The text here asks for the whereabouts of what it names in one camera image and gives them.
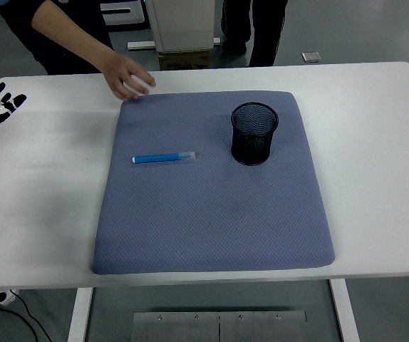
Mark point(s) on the person's hand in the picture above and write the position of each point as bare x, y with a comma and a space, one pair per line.
119, 75

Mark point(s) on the small white object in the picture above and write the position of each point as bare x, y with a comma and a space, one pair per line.
142, 85

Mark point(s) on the blue marker with clear cap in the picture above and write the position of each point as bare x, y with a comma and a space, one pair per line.
158, 157

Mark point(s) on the person's forearm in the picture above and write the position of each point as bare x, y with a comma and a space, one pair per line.
69, 28

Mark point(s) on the black mesh pen holder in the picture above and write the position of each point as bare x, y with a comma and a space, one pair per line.
252, 146

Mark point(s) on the white base bar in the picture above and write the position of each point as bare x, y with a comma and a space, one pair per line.
140, 45

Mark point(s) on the white appliance with black slot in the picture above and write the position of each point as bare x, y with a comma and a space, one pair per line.
126, 12

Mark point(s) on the cardboard box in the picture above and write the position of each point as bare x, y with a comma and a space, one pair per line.
185, 60

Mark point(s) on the white cabinet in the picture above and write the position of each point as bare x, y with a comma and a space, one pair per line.
183, 25

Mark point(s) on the blue-grey quilted mat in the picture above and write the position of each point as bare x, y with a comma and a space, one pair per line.
208, 213

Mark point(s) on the white power strip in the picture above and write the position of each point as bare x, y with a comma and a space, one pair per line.
6, 296

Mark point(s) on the grey floor socket plate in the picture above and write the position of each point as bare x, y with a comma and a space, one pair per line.
311, 57

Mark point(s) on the white table leg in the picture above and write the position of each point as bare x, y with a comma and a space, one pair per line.
80, 313
345, 313

